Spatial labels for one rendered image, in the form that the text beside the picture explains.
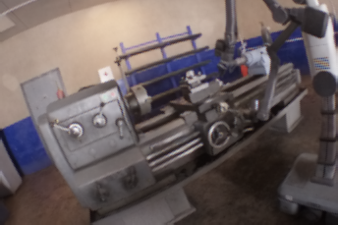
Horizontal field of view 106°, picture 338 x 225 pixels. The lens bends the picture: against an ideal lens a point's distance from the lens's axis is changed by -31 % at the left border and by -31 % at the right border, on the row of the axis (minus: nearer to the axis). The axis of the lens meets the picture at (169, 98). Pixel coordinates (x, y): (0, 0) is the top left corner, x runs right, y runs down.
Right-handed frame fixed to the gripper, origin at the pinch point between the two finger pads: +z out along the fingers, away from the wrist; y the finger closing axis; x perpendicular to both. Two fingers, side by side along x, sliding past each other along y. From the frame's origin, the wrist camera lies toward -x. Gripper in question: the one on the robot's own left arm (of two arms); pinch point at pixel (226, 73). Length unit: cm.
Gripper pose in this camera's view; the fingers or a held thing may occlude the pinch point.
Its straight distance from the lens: 121.8
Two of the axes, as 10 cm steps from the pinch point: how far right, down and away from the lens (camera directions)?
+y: -8.0, 3.6, -4.9
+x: 6.1, 4.6, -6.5
